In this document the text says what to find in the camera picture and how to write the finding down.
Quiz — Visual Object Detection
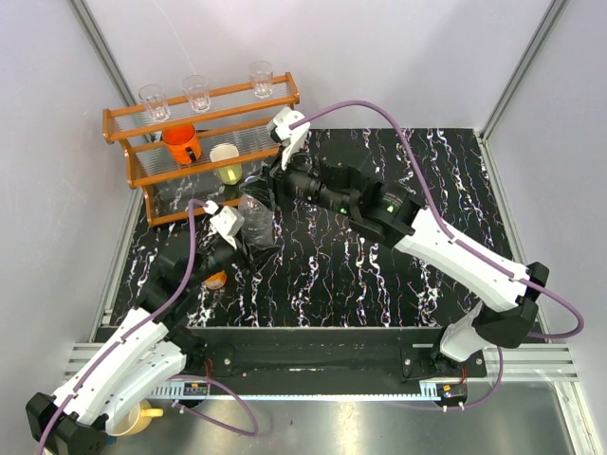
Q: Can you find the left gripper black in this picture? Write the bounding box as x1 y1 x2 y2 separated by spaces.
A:
185 224 280 289

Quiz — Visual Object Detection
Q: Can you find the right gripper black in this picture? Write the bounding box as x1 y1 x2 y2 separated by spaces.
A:
240 142 354 218

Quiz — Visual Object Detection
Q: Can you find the clear plastic bottle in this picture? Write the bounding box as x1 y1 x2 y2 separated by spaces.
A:
238 194 274 248

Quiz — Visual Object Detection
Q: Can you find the orange juice bottle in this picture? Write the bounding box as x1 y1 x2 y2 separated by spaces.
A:
204 270 228 290

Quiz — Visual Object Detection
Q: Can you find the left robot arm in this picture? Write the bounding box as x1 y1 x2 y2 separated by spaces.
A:
26 232 277 454

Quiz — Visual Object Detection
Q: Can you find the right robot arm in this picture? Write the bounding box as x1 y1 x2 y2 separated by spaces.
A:
241 160 549 376

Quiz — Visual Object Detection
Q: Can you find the orange wooden shelf rack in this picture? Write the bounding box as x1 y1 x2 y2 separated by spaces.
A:
101 72 300 227

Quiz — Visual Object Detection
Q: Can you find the orange mug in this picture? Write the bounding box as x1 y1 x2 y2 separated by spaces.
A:
161 124 202 165

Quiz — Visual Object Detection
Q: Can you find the right clear glass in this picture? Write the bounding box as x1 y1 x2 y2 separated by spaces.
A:
248 61 273 99

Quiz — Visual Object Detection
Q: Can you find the clear glass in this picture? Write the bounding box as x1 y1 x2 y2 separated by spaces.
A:
182 74 211 113
138 83 170 122
248 61 273 99

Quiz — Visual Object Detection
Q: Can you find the middle clear glass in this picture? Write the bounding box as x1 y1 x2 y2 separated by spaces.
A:
182 74 211 113

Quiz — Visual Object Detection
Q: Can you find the left clear glass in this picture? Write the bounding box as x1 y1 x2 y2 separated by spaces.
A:
138 83 170 122

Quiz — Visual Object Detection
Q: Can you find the yellow mug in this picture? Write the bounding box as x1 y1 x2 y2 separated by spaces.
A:
108 400 164 437

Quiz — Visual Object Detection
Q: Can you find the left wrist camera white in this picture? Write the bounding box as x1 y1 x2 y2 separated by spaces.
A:
205 201 245 249

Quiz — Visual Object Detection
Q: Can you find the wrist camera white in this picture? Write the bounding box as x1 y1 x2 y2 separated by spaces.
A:
267 106 310 171
205 201 245 249

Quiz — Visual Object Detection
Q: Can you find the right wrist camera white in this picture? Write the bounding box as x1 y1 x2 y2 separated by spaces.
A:
267 106 310 171

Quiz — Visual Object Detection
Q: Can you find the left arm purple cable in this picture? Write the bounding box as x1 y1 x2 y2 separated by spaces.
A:
37 198 212 455

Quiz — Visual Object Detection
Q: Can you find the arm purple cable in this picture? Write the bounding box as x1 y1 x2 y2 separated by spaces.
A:
288 100 585 340
37 198 212 455

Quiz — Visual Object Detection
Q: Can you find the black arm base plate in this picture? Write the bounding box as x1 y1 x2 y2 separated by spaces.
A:
186 327 487 391

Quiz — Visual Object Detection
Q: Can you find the grey slotted cable duct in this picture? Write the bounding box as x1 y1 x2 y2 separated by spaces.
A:
145 380 440 402

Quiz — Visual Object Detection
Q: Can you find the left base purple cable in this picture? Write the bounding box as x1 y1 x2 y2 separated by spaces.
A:
165 373 261 438

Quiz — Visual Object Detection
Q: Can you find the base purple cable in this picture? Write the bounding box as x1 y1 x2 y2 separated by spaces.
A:
393 348 506 411
165 373 261 438

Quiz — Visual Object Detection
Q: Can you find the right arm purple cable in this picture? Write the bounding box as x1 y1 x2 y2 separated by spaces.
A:
288 100 585 340

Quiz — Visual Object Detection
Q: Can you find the corner aluminium post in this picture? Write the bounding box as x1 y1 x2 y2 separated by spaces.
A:
67 0 137 106
479 0 570 141

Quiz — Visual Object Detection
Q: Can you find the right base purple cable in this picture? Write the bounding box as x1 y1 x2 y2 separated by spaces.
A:
393 348 506 411

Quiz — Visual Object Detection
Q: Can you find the aluminium front rail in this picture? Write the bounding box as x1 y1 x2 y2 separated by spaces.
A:
61 343 607 455

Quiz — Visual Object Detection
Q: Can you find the right corner aluminium post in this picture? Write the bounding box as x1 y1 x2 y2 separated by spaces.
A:
479 0 570 141

